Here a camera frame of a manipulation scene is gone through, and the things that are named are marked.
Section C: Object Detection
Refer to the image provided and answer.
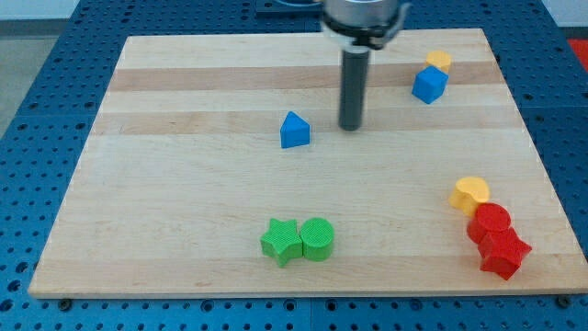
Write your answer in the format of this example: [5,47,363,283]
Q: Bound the green star block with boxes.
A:
[260,218,303,268]

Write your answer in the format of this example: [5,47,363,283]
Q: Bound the blue cube block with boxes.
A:
[412,65,449,104]

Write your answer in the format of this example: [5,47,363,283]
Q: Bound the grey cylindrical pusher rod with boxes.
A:
[338,51,369,131]

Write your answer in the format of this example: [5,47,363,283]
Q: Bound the blue triangle block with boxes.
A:
[279,111,311,149]

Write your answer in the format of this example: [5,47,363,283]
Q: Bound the red star block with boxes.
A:
[478,228,532,280]

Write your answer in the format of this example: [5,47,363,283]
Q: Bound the yellow heart block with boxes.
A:
[448,177,491,217]

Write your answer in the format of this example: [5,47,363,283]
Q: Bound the red cylinder block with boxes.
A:
[467,202,511,244]

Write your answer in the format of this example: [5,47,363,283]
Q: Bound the yellow hexagon block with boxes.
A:
[424,50,452,74]

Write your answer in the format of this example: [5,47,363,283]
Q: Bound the green cylinder block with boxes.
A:
[300,218,334,261]

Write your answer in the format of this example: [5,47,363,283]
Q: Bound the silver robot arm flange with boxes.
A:
[321,0,412,53]

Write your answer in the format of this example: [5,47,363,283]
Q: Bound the wooden board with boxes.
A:
[28,29,587,299]

